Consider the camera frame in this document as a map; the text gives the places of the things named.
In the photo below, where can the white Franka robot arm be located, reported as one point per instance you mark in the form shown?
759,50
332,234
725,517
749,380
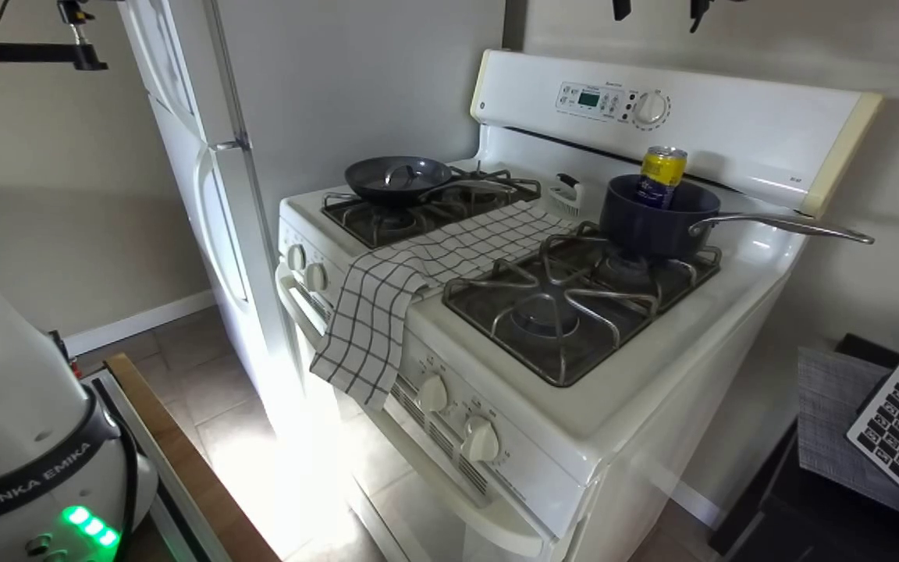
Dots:
1,393

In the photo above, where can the white black checkered towel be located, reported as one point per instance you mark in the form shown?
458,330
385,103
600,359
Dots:
387,301

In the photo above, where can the white stove knob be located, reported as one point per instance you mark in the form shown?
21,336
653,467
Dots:
480,440
430,393
297,257
317,278

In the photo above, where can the black burner grate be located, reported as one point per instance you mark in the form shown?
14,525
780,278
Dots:
562,314

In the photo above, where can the black frying pan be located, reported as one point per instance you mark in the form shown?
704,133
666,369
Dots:
396,175

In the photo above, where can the dark blue saucepan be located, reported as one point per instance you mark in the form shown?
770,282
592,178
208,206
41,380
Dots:
648,223

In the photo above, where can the white gas stove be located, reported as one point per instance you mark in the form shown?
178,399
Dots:
677,343

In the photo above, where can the grey fabric box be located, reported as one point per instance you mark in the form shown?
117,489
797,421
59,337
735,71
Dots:
829,415

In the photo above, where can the black side stand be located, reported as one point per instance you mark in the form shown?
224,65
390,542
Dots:
811,519

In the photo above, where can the aluminium table frame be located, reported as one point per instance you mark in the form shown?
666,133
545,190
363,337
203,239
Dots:
147,473

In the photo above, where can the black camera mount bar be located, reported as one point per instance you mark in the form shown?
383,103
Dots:
31,50

